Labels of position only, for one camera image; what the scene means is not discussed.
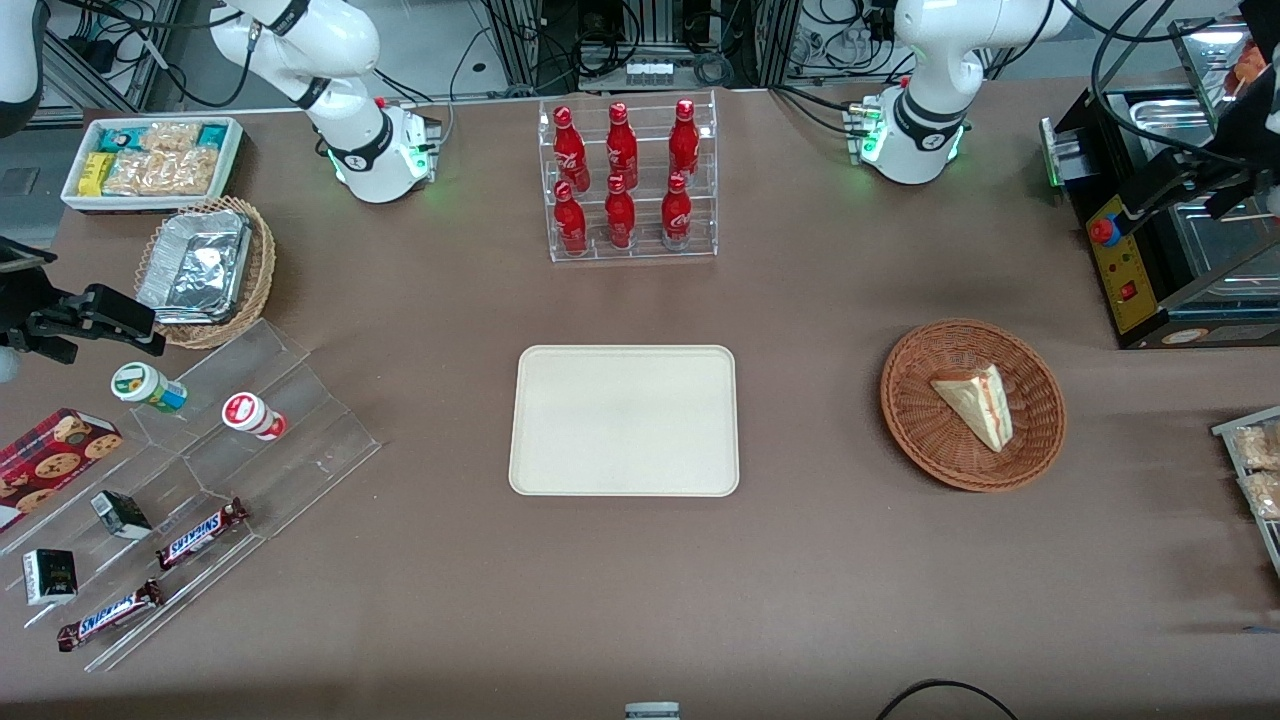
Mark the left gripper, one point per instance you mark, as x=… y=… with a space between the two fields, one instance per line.
x=1226 y=172

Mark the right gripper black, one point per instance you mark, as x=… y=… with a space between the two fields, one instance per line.
x=22 y=305

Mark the triangle sandwich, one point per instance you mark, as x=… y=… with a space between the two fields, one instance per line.
x=978 y=405

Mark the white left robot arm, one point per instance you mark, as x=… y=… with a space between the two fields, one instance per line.
x=920 y=135

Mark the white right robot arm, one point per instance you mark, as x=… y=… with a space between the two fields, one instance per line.
x=362 y=150

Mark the light wicker basket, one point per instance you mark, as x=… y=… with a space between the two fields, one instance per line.
x=262 y=260

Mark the grey metal snack tray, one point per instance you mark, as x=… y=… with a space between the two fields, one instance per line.
x=1225 y=428

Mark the brown round wicker basket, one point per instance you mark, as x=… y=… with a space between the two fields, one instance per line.
x=920 y=420

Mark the beige rectangular serving tray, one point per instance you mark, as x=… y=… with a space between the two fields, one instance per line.
x=624 y=420

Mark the large steel pan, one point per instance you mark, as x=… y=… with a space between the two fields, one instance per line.
x=1215 y=245

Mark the green label yogurt cup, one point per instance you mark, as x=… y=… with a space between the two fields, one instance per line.
x=145 y=385

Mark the small steel pan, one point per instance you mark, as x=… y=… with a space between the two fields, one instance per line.
x=1165 y=115

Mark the red emergency stop button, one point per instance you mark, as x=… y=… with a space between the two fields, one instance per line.
x=1104 y=231

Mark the black food warmer machine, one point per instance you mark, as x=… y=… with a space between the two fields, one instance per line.
x=1130 y=280

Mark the stacked aluminium foil containers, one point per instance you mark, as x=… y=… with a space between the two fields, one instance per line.
x=195 y=265

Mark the orange fried snack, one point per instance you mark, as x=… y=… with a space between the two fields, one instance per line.
x=1250 y=65

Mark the red cookie box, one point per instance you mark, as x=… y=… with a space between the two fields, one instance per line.
x=50 y=465

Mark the yellow snack pack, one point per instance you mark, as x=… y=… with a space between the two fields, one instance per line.
x=95 y=175

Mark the clear rice cracker pack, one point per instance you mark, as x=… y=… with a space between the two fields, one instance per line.
x=165 y=172
x=170 y=136

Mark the red label yogurt cup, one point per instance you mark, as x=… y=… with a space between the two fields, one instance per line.
x=250 y=414

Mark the small black box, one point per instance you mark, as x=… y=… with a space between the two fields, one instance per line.
x=50 y=577
x=122 y=514

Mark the teal snack pack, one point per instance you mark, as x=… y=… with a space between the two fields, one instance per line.
x=212 y=136
x=122 y=138

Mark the white snack bin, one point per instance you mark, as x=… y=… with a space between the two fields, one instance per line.
x=232 y=165

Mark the clear acrylic stepped display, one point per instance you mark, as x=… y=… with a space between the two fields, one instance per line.
x=300 y=420

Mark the snickers chocolate bar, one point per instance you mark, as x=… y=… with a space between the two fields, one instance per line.
x=200 y=533
x=110 y=615

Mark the red cola bottle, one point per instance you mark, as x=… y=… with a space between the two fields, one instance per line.
x=570 y=222
x=620 y=217
x=684 y=140
x=569 y=150
x=677 y=215
x=621 y=145

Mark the clear acrylic bottle rack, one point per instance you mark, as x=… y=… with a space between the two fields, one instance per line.
x=640 y=255

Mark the white power strip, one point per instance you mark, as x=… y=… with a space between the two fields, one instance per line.
x=649 y=72

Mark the grey metal clamp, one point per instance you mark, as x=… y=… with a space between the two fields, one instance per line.
x=652 y=711

